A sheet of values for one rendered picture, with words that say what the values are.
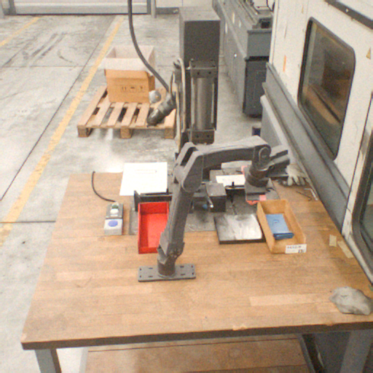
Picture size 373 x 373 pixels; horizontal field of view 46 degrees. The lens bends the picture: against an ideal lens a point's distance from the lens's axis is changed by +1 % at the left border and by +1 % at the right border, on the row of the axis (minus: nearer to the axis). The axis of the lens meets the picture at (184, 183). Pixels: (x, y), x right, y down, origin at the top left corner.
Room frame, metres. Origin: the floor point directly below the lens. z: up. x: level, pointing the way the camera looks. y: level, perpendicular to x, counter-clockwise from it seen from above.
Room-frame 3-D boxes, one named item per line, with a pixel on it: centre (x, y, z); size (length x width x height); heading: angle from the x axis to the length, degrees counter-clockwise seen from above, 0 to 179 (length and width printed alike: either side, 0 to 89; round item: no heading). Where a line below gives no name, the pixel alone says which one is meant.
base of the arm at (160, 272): (1.14, 0.06, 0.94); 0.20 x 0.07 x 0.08; 94
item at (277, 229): (1.39, -0.37, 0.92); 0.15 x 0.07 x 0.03; 3
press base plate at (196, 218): (1.63, -0.09, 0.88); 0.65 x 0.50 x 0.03; 94
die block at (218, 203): (1.55, -0.07, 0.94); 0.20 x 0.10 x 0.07; 94
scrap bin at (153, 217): (1.37, 0.12, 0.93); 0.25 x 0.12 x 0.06; 4
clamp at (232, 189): (1.59, -0.25, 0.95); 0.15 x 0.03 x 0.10; 94
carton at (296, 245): (1.36, -0.37, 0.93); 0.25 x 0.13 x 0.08; 4
